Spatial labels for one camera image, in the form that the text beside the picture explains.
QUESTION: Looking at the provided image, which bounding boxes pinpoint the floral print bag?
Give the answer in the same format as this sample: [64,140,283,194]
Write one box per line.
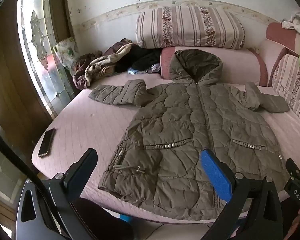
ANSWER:
[52,37,80,70]

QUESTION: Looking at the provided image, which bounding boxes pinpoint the blue plastic bag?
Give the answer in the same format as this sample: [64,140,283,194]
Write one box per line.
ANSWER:
[127,64,162,75]

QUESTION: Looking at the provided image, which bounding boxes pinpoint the pink maroon corner cushion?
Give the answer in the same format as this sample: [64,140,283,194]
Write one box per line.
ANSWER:
[266,22,300,55]

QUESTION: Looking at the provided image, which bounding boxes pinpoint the striped floral side cushion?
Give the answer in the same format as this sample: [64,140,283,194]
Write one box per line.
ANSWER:
[271,54,300,128]

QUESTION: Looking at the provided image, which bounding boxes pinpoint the striped floral pillow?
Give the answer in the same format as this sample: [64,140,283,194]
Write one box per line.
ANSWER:
[136,6,246,50]

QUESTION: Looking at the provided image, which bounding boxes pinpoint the black cable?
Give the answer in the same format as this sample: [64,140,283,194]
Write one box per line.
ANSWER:
[0,124,68,233]

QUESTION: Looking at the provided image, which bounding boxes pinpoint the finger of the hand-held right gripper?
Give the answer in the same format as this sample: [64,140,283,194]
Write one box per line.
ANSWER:
[286,158,300,181]

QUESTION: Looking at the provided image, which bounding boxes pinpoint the black clothes pile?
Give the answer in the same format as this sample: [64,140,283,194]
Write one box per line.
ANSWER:
[115,46,163,74]

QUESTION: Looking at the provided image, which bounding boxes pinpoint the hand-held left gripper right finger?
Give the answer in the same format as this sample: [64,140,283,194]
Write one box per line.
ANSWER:
[200,149,283,240]

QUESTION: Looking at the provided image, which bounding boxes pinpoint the brown wooden window frame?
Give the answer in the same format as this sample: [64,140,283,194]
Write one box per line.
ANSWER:
[0,0,73,178]

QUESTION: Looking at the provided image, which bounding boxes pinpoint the olive quilted hooded jacket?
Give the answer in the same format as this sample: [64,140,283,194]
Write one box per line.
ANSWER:
[89,49,290,221]

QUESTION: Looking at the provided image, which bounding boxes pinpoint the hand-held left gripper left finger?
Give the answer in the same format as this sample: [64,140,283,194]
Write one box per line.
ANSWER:
[16,148,98,240]

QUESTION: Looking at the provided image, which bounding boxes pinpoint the stained glass window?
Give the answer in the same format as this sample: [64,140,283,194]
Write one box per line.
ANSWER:
[16,0,77,118]

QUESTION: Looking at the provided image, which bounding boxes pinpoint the pink bolster cushion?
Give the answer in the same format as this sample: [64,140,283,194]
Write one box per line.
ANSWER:
[160,46,268,87]

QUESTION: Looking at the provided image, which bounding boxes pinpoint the person's dark trouser leg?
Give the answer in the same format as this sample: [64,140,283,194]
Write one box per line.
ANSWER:
[70,197,134,240]

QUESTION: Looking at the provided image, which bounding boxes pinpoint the white crumpled cloth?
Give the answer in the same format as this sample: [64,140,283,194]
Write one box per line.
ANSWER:
[281,11,300,34]

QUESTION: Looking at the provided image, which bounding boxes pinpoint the beige brown fleece blanket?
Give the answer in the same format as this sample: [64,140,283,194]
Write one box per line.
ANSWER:
[72,38,140,90]

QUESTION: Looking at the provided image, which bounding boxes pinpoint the black smartphone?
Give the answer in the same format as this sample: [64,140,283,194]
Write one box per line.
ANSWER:
[37,127,56,158]

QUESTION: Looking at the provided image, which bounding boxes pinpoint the pink quilted bed mattress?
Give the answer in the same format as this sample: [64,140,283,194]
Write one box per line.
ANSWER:
[31,76,300,224]

